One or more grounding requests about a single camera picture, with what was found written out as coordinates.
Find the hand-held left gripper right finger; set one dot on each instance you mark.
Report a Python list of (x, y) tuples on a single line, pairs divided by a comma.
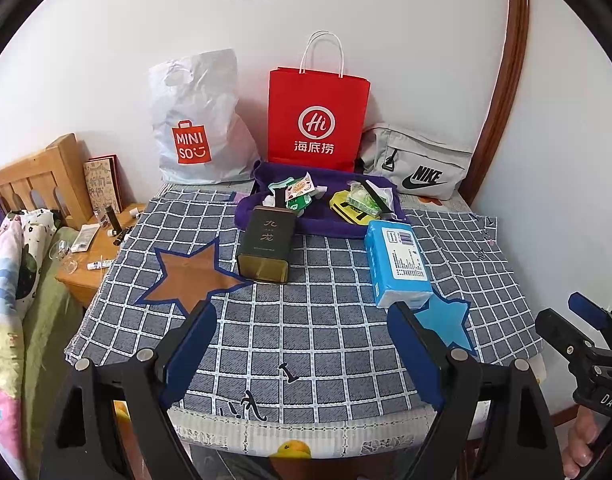
[(415, 350)]

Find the dark green tea tin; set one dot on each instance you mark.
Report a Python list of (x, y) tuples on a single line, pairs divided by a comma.
[(266, 240)]

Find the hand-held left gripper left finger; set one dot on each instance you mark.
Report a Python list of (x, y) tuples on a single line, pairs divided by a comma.
[(191, 350)]

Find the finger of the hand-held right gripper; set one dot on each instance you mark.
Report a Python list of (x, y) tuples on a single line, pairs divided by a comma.
[(560, 335), (588, 310)]

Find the red paper shopping bag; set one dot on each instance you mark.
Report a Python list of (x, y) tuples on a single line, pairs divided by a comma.
[(316, 95)]

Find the brown wooden door frame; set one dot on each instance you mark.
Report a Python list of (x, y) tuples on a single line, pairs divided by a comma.
[(515, 60)]

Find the wooden bed headboard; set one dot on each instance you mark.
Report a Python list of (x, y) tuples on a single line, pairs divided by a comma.
[(56, 170)]

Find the clear bag of green packets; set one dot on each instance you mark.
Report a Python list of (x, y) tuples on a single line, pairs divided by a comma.
[(363, 197)]

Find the grey waist bag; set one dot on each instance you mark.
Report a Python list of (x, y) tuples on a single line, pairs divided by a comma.
[(425, 160)]

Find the grey checked star blanket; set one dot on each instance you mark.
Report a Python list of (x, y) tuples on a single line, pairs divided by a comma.
[(311, 320)]

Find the person's right hand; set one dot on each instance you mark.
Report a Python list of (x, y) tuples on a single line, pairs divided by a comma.
[(581, 440)]

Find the white dark spotted pillow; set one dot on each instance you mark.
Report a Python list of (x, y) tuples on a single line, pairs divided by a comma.
[(31, 260)]

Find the black small bottle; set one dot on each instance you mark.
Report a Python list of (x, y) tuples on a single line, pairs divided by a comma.
[(109, 217)]

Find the green bed sheet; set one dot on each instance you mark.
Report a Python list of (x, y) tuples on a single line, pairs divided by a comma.
[(51, 340)]

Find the white plastic shopping bag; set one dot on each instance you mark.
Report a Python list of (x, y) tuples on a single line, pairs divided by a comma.
[(201, 110)]

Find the purple cloth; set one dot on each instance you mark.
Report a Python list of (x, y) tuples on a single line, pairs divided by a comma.
[(326, 220)]

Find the pastel printed quilt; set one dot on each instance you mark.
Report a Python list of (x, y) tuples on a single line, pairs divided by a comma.
[(3, 360)]

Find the brown patterned book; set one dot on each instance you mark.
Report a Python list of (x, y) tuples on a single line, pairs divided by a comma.
[(103, 185)]

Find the white orange printed packet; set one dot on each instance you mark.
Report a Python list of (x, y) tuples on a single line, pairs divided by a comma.
[(301, 187)]

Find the wooden nightstand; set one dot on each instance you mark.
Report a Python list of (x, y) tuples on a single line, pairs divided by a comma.
[(101, 252)]

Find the yellow black zip pouch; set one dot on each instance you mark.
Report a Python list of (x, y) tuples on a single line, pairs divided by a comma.
[(351, 214)]

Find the green snack packet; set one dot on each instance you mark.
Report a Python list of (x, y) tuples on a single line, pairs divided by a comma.
[(298, 205)]

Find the clear drinking glass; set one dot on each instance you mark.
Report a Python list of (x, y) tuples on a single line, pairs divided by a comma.
[(63, 255)]

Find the blue tissue pack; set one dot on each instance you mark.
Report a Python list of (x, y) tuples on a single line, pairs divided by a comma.
[(395, 265)]

